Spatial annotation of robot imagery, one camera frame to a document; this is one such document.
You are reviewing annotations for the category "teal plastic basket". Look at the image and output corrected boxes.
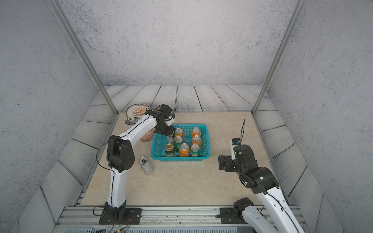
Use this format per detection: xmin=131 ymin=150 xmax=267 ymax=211
xmin=151 ymin=124 xmax=210 ymax=162

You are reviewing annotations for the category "silver drink can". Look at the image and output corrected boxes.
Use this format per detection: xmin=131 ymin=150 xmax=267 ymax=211
xmin=139 ymin=156 xmax=154 ymax=175
xmin=166 ymin=136 xmax=173 ymax=144

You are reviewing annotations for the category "green gold beer can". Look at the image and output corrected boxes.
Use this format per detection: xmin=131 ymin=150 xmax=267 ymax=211
xmin=165 ymin=143 xmax=176 ymax=157

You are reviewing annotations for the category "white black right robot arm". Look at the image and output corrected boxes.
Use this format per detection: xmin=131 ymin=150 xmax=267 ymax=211
xmin=218 ymin=145 xmax=304 ymax=233

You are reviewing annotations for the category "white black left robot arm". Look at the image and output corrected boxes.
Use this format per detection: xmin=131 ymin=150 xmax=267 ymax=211
xmin=99 ymin=104 xmax=175 ymax=225

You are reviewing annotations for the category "orange patterned bowl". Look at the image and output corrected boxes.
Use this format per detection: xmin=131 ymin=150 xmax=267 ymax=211
xmin=140 ymin=129 xmax=154 ymax=142

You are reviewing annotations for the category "orange soda can back left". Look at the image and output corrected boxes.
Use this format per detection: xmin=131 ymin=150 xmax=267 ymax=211
xmin=174 ymin=127 xmax=185 ymax=138

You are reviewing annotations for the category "orange soda can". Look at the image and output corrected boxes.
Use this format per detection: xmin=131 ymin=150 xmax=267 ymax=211
xmin=191 ymin=127 xmax=202 ymax=137
xmin=191 ymin=135 xmax=202 ymax=147
xmin=179 ymin=143 xmax=190 ymax=157
xmin=174 ymin=127 xmax=185 ymax=138

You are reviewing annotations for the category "green soda can middle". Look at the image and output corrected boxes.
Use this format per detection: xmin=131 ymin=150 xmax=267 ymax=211
xmin=173 ymin=136 xmax=184 ymax=152

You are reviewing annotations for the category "green soda can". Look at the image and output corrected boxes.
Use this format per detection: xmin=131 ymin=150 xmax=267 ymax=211
xmin=190 ymin=144 xmax=201 ymax=157
xmin=173 ymin=136 xmax=184 ymax=152

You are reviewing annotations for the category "upright plate with sunburst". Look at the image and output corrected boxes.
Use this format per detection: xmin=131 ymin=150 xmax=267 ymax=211
xmin=126 ymin=104 xmax=150 ymax=118

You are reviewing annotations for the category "green rimmed flat plate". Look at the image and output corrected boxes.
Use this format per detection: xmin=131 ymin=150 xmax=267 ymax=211
xmin=125 ymin=116 xmax=142 ymax=126

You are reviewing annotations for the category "orange soda can front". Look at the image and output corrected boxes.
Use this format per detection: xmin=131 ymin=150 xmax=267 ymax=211
xmin=179 ymin=143 xmax=190 ymax=157

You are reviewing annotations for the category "orange soda can back right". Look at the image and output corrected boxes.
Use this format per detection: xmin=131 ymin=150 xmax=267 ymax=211
xmin=191 ymin=127 xmax=202 ymax=137

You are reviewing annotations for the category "orange soda can middle right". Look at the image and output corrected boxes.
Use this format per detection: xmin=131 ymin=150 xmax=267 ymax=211
xmin=191 ymin=135 xmax=202 ymax=147

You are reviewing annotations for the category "green soda can front right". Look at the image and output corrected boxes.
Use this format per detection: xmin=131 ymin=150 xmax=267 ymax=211
xmin=190 ymin=144 xmax=201 ymax=157

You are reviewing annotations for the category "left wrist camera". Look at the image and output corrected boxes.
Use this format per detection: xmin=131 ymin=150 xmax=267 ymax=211
xmin=165 ymin=111 xmax=175 ymax=125

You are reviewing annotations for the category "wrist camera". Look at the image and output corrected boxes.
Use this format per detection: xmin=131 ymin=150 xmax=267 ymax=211
xmin=165 ymin=111 xmax=175 ymax=125
xmin=231 ymin=138 xmax=242 ymax=160

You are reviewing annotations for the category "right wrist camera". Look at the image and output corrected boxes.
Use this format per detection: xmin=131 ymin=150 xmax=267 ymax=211
xmin=231 ymin=138 xmax=242 ymax=160

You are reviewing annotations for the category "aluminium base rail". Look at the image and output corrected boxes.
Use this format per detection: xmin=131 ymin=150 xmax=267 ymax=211
xmin=55 ymin=206 xmax=249 ymax=229

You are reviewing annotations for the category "right aluminium frame post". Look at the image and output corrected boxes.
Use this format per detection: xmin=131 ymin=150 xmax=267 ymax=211
xmin=252 ymin=0 xmax=307 ymax=116

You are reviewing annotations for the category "aluminium frame post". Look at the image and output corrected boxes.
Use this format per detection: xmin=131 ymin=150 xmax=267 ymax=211
xmin=252 ymin=0 xmax=307 ymax=116
xmin=47 ymin=0 xmax=119 ymax=116

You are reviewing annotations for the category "left aluminium frame post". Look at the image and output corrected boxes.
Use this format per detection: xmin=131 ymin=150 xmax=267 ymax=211
xmin=47 ymin=0 xmax=119 ymax=116

